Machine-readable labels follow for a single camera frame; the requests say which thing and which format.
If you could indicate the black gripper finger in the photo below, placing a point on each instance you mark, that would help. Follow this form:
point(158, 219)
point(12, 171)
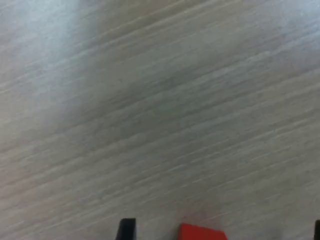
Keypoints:
point(317, 231)
point(127, 230)

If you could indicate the red cube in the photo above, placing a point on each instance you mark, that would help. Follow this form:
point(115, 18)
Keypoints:
point(200, 233)

